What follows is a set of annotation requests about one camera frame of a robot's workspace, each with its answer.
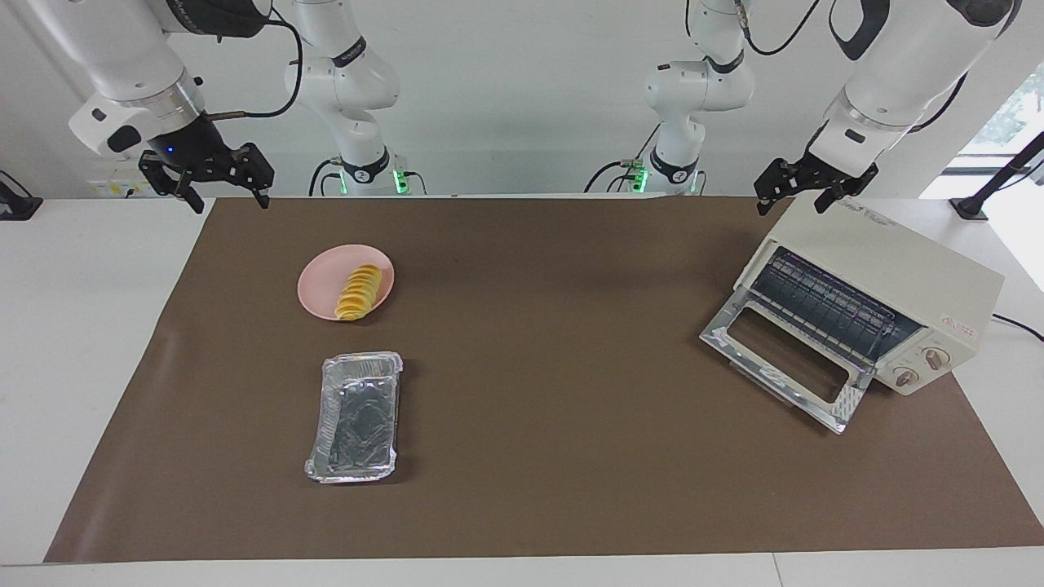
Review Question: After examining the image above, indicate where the black stand base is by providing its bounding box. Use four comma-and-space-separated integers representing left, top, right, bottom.
0, 170, 44, 222

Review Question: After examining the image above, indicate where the black camera stand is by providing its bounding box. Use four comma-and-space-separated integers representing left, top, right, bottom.
950, 130, 1044, 222

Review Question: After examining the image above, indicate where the metal oven wire rack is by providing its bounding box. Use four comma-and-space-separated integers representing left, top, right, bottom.
749, 247, 924, 365

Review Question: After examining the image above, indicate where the black base cable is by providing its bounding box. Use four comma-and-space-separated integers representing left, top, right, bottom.
582, 122, 655, 195
307, 157, 347, 197

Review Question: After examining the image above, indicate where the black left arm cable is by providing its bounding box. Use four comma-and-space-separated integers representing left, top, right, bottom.
732, 0, 891, 63

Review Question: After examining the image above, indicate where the glass oven door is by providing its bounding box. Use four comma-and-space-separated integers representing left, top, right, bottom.
700, 289, 875, 435

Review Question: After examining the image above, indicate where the white wall socket strip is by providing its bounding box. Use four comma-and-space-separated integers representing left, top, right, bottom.
88, 159, 168, 199

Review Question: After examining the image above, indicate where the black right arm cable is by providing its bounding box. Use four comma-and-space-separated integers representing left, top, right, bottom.
204, 15, 305, 123

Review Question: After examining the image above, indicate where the white toaster oven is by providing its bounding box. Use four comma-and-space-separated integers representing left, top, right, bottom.
734, 192, 1006, 397

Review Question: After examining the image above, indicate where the pink round plate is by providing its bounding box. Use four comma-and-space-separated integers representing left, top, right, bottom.
298, 245, 396, 322

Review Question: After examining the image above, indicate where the aluminium foil tray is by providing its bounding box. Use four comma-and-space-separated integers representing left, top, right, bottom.
305, 351, 405, 483

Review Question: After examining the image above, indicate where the black oven power cord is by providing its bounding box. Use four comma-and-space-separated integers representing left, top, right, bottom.
991, 313, 1044, 343

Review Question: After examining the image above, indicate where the bright window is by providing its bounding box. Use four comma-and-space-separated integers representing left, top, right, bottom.
961, 64, 1044, 174

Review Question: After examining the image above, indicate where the black left base cable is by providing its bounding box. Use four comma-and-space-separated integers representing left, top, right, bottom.
582, 122, 655, 195

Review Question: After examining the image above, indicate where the brown table mat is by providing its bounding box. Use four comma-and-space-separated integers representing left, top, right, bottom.
45, 196, 1044, 563

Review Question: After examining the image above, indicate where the black right base cable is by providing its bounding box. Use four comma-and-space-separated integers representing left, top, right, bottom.
307, 157, 347, 197

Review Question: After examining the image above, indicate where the golden croissant bread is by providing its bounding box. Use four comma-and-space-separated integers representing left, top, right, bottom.
335, 264, 383, 321

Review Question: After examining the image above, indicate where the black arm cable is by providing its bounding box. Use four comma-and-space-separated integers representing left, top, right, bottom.
732, 0, 891, 63
204, 15, 305, 123

